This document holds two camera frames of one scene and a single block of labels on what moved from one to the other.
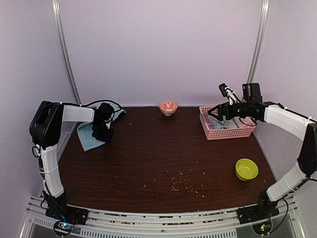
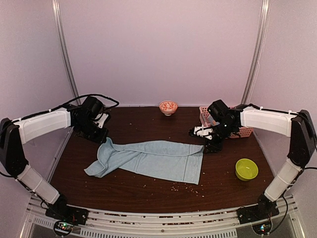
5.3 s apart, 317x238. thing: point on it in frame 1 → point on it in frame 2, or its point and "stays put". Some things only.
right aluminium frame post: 259,41 stays put
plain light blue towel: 87,141 → 166,160
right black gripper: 225,105 → 214,147
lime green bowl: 246,169 stays put
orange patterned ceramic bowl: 168,107 stays put
